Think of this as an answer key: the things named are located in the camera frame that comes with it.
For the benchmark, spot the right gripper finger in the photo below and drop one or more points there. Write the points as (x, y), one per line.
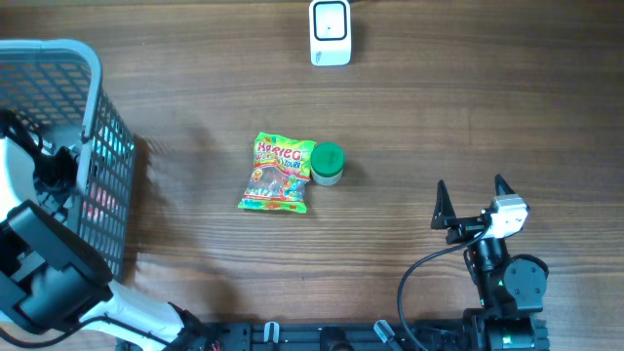
(502, 188)
(444, 215)

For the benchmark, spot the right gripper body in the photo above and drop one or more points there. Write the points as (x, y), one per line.
(464, 228)

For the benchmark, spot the green lid jar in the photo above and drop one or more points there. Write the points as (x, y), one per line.
(327, 163)

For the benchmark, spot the Haribo gummy candy bag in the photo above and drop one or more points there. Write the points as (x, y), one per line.
(281, 171)

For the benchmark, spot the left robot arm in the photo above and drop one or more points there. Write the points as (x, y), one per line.
(52, 280)

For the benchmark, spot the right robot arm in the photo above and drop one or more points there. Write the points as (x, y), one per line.
(510, 287)

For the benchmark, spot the white barcode scanner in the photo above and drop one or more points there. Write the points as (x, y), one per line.
(330, 32)

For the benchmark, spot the grey plastic mesh basket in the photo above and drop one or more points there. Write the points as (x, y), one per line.
(55, 89)

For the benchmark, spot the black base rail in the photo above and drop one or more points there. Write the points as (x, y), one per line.
(435, 335)

